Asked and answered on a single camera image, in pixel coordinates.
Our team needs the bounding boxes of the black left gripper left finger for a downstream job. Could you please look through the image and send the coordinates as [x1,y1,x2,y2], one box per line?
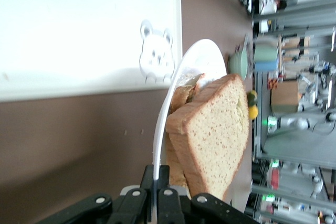
[34,165,155,224]

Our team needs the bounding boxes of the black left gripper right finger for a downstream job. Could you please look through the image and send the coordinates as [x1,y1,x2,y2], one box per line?
[156,165,260,224]

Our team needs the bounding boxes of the brown bread slice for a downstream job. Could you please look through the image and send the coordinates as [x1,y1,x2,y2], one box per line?
[165,73,250,201]
[164,73,206,198]

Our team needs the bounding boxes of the white round plate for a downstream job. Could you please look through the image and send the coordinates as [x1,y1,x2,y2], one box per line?
[152,39,253,213]

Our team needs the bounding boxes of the cardboard box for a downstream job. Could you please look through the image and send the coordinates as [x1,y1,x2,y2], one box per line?
[271,81,300,113]

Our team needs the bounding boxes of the pale green bowl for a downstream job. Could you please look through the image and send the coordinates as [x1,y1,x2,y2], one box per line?
[228,48,249,80]

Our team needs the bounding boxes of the light blue cup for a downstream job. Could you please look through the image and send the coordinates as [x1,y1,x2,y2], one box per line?
[254,60,279,72]

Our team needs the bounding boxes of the pale green cup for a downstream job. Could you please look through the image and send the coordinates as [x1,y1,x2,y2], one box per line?
[254,43,279,62]

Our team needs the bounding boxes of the cream bear print tray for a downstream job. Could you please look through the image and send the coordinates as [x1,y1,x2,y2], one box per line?
[0,0,182,103]

